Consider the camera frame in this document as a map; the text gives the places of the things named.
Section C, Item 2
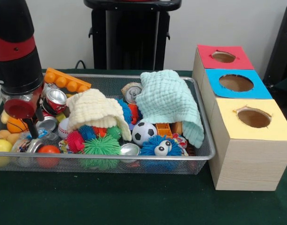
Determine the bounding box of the blue spiky ball with eyes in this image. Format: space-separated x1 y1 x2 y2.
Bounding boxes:
140 135 184 171

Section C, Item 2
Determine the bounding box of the red soda can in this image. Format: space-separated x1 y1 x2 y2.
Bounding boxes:
42 89 67 115

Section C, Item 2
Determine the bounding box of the red rubber ball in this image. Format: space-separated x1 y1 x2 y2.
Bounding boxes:
37 145 61 168

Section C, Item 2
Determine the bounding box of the clear bottle blue label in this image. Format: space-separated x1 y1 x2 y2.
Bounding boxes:
37 127 57 141

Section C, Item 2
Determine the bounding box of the black and white soccer ball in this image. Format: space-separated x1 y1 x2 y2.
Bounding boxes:
132 121 158 147

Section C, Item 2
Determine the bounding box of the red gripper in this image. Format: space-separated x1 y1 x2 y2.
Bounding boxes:
4 84 45 139

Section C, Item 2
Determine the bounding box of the green spiky rubber ball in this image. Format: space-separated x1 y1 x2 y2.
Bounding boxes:
83 135 122 169

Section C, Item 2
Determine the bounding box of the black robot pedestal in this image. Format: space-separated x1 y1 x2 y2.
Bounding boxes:
83 0 183 70

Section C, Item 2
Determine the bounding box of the multicoloured spiky caterpillar toy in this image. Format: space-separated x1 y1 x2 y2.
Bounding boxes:
66 125 122 153

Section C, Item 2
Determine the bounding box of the black cable loop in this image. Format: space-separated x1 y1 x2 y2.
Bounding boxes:
75 60 92 69

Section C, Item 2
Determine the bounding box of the cream muslin cloth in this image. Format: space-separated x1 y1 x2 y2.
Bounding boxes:
66 88 132 141

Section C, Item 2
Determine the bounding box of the wooden box with three holes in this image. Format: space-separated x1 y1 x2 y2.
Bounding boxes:
191 44 287 191

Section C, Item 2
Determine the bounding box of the dark green tablecloth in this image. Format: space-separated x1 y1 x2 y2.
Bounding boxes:
0 68 287 225

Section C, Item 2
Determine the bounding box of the mint muslin cloth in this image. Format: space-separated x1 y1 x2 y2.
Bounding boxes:
135 69 205 149

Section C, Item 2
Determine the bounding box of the white baseball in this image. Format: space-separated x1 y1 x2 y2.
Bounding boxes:
58 118 70 139

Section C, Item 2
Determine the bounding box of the long orange toy block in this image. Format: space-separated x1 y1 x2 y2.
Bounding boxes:
44 67 92 93

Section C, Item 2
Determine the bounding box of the black equipment case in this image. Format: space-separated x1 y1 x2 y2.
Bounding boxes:
262 3 287 87

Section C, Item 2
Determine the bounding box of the orange mini basketball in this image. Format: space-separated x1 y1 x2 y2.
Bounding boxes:
7 117 29 134

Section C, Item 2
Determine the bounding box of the silver wire mesh bin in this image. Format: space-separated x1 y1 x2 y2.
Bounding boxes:
0 72 216 176

